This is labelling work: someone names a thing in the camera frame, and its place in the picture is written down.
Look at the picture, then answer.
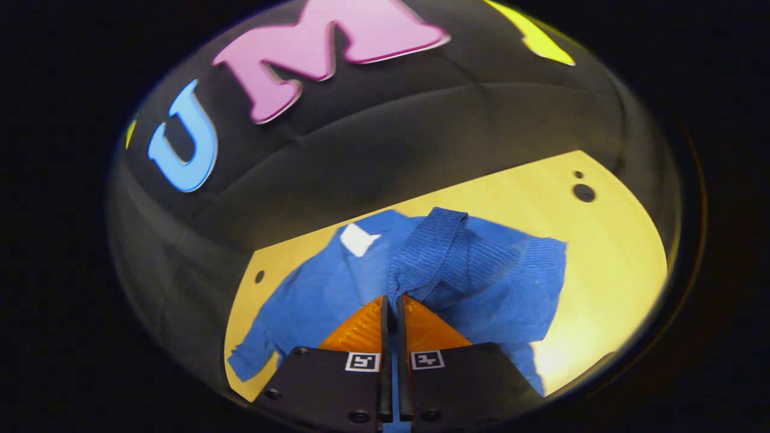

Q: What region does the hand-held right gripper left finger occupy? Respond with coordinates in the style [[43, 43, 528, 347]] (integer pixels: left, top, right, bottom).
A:
[[256, 295, 395, 425]]

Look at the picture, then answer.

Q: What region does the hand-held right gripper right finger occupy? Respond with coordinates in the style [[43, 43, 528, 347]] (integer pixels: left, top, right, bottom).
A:
[[396, 295, 545, 431]]

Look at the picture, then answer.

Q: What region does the blue corduroy shirt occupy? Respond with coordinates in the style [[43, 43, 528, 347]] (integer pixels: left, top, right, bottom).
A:
[[227, 207, 567, 433]]

